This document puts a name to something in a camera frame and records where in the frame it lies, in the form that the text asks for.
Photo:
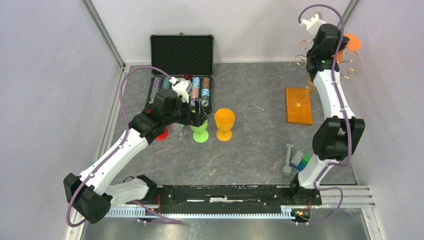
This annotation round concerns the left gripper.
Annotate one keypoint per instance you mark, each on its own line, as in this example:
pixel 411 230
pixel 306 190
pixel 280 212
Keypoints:
pixel 197 118

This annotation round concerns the green plastic wine glass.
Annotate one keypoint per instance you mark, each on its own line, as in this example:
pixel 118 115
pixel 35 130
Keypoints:
pixel 200 134

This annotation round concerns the yellow plastic wine glass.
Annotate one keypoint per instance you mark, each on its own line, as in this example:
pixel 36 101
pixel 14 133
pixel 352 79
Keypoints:
pixel 224 120

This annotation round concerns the red plastic wine glass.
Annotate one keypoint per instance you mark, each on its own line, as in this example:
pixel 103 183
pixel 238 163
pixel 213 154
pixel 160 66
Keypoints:
pixel 163 136

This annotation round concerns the orange plastic wine glass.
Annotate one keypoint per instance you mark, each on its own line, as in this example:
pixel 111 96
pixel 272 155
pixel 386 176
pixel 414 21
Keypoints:
pixel 350 47

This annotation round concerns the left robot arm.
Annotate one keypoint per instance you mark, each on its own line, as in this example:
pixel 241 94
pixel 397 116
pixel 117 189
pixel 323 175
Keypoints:
pixel 90 194

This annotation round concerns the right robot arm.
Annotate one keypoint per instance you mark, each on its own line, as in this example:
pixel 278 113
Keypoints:
pixel 339 134

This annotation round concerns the wooden rack base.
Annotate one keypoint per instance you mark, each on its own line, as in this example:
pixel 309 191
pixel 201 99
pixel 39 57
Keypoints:
pixel 302 115

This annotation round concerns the black poker chip case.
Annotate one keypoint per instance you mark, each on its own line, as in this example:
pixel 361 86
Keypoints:
pixel 189 57

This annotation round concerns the blue green building blocks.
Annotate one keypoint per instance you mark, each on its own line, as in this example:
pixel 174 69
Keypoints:
pixel 300 160

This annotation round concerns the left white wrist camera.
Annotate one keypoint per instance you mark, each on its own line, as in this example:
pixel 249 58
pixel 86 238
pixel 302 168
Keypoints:
pixel 182 87

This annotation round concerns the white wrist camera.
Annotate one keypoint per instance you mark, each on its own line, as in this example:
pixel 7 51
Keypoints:
pixel 182 87
pixel 313 24

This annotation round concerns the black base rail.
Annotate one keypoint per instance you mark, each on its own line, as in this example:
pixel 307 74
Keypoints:
pixel 229 199

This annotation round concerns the gold wire glass rack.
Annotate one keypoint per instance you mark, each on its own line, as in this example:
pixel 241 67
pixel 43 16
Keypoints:
pixel 301 60

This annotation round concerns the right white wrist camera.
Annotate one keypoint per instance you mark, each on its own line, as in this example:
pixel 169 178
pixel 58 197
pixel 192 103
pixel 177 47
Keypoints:
pixel 313 24

